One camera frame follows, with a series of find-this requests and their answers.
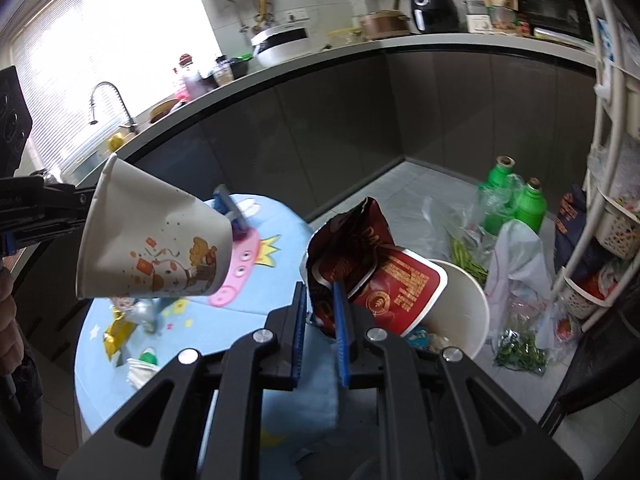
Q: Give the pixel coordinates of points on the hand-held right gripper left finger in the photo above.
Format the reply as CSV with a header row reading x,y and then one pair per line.
x,y
300,340

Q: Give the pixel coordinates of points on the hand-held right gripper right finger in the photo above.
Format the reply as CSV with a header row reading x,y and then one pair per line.
x,y
341,340

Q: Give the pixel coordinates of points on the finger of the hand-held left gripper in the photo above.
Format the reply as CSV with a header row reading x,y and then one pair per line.
x,y
231,212
55,202

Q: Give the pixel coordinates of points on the white printed paper cup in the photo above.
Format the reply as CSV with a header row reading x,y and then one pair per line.
x,y
150,225

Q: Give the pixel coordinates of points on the dark red snack bag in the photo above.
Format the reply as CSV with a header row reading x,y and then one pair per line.
x,y
345,245

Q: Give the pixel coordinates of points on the blue cartoon printed tablecloth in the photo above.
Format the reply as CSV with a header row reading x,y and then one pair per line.
x,y
272,230

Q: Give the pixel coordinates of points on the red foil lid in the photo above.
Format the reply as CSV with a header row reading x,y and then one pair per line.
x,y
400,285

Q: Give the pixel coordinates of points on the yellow round fruit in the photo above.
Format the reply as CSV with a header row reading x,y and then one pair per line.
x,y
116,142

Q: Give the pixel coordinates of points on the chrome spring faucet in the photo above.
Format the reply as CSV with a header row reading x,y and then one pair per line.
x,y
111,89

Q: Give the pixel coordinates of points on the crumpled clear plastic wrapper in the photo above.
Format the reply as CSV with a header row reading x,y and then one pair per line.
x,y
145,316

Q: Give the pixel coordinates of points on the window with blind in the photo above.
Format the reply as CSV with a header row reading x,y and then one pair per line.
x,y
110,25

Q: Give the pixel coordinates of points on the clear drink cup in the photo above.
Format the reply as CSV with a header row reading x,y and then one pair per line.
x,y
223,72

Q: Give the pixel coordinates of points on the red capped bottle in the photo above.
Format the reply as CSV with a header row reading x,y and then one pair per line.
x,y
187,77

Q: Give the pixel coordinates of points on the yellow snack wrapper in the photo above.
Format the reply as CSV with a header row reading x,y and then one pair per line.
x,y
116,335

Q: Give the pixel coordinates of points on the clear bag of green beans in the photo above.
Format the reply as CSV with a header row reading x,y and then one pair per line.
x,y
465,252

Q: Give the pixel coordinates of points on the dark kitchen cabinet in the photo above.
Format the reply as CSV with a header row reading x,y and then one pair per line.
x,y
350,110

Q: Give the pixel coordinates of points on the crumpled white paper cup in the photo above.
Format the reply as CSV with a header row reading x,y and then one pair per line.
x,y
142,370

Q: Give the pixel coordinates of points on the white rice cooker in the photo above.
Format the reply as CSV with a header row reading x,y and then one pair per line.
x,y
280,45

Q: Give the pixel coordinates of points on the bag of leafy greens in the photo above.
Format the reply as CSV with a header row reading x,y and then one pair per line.
x,y
520,352

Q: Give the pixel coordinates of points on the white plastic bag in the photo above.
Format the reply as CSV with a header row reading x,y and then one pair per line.
x,y
517,270

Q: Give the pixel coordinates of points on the yellow lidded container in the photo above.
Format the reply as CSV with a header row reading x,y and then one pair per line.
x,y
346,36

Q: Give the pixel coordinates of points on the green plastic bottle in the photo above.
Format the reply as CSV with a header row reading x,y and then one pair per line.
x,y
529,207
502,185

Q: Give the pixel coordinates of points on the copper pot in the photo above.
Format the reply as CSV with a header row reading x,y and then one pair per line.
x,y
385,25

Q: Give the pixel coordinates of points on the white perforated rack basket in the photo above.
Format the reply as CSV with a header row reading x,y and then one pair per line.
x,y
620,232
587,300

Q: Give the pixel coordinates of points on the black chair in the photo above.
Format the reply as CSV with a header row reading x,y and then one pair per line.
x,y
595,360

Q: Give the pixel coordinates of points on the dark blue printed bag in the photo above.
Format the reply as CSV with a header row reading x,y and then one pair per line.
x,y
572,230

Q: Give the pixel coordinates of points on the black air fryer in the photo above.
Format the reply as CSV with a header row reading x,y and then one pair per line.
x,y
434,10

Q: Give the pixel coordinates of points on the green beige snack bag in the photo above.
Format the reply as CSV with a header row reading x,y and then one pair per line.
x,y
500,2

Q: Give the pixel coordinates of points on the black countertop oven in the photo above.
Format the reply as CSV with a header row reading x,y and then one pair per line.
x,y
550,10

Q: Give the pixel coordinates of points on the white plastic storage rack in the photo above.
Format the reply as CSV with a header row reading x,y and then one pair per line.
x,y
607,60

